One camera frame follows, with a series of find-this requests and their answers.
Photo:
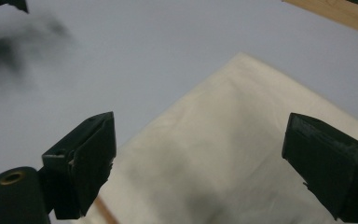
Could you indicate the cream baby bodysuit brown trim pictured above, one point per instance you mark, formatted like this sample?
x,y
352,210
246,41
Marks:
x,y
217,140

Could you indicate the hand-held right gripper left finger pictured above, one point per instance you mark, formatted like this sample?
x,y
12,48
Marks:
x,y
87,161

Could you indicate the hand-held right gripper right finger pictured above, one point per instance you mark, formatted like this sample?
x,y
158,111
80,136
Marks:
x,y
329,165

